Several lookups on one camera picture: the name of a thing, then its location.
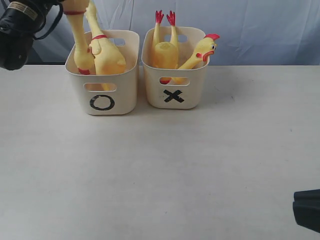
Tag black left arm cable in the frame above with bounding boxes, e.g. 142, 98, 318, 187
33, 3, 65, 41

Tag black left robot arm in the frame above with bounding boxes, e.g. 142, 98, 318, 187
0, 0, 63, 71

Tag headless yellow chicken body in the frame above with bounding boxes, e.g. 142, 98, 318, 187
151, 10, 179, 69

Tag cream bin marked X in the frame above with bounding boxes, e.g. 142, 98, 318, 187
141, 26, 210, 110

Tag broken chicken head and neck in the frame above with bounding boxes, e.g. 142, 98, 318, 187
177, 33, 220, 70

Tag whole rubber chicken front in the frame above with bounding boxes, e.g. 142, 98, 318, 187
62, 0, 95, 75

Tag blue-grey backdrop curtain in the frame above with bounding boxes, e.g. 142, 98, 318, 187
0, 0, 320, 66

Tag cream bin marked O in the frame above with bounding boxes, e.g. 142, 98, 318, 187
65, 29, 140, 116

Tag whole rubber chicken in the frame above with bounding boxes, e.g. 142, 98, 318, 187
85, 0, 127, 76
62, 0, 95, 75

